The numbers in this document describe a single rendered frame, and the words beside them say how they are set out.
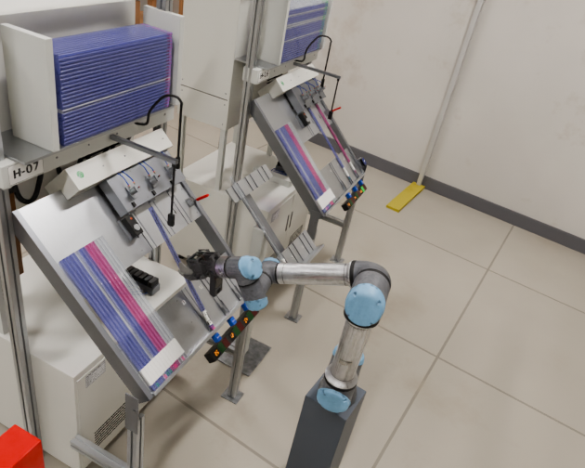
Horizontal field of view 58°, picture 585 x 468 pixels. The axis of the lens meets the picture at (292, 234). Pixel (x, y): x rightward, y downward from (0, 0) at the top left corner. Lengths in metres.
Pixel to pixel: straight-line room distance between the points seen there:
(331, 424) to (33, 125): 1.45
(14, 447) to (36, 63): 1.02
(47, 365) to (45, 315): 0.25
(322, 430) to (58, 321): 1.10
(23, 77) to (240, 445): 1.77
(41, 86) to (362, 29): 3.91
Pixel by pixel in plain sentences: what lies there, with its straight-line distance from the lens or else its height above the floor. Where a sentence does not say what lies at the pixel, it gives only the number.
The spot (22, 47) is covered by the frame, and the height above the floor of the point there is 1.67.
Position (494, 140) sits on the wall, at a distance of 4.96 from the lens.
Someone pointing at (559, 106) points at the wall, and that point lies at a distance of 4.82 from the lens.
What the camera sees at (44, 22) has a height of 1.68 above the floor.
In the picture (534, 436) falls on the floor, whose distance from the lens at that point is 3.21.
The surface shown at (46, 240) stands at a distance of 1.79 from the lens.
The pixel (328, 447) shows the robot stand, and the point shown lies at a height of 0.36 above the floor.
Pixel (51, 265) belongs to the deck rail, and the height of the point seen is 1.08.
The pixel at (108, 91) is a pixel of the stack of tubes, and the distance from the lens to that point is 1.81.
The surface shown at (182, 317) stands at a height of 0.80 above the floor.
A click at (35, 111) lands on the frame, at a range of 1.69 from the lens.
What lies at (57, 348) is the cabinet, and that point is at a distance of 2.14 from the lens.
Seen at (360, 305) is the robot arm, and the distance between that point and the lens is 1.61.
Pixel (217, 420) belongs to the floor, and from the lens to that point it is 2.69.
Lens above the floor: 2.13
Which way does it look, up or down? 32 degrees down
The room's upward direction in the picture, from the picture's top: 12 degrees clockwise
